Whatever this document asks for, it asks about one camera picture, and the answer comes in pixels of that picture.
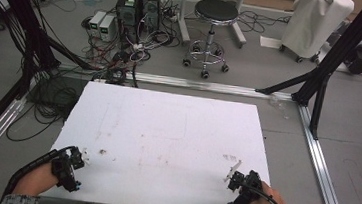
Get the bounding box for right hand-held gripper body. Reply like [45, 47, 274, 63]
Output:
[226, 168, 267, 204]

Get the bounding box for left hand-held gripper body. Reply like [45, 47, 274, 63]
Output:
[48, 145, 87, 195]

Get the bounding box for person's left hand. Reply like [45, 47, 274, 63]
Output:
[12, 157, 64, 201]

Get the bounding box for computer tower units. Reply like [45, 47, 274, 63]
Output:
[75, 0, 184, 92]

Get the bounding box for white power supply box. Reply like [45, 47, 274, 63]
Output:
[87, 9, 108, 37]
[96, 14, 119, 43]

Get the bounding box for white paper sheet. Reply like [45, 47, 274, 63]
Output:
[258, 34, 286, 51]

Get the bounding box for black computer tower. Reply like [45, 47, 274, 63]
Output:
[138, 0, 163, 32]
[112, 0, 144, 44]

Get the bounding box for white desk legs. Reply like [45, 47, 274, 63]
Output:
[174, 0, 252, 51]

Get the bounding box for black round wheeled stool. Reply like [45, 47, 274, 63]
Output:
[179, 0, 242, 83]

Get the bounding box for white covered wheeled cart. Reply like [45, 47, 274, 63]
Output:
[277, 0, 357, 68]

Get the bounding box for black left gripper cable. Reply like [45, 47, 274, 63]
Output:
[0, 138, 79, 204]

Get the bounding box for black cable tangle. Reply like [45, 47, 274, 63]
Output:
[4, 63, 88, 149]

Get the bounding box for black floor cables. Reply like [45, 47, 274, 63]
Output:
[235, 8, 294, 38]

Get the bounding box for black frame post with cables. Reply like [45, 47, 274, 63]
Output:
[0, 0, 107, 108]

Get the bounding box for black braced frame post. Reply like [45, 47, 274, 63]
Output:
[250, 0, 362, 146]

